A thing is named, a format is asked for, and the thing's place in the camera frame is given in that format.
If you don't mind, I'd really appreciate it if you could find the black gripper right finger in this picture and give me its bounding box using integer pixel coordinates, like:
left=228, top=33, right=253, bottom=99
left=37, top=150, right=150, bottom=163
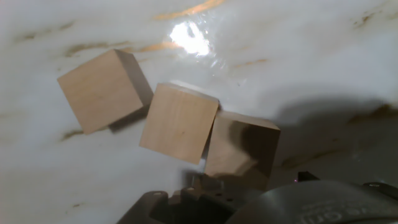
left=297, top=170, right=320, bottom=183

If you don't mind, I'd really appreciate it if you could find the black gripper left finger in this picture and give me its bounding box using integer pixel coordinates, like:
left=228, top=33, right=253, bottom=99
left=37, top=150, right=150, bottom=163
left=116, top=172, right=249, bottom=224

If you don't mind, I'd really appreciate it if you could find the medium wooden cube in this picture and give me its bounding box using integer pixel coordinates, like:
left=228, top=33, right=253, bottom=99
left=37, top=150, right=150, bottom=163
left=57, top=49, right=154, bottom=135
left=203, top=110, right=281, bottom=191
left=139, top=80, right=221, bottom=166

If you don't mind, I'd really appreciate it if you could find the white marble pattern board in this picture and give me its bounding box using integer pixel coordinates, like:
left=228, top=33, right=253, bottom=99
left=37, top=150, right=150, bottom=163
left=0, top=0, right=398, bottom=224

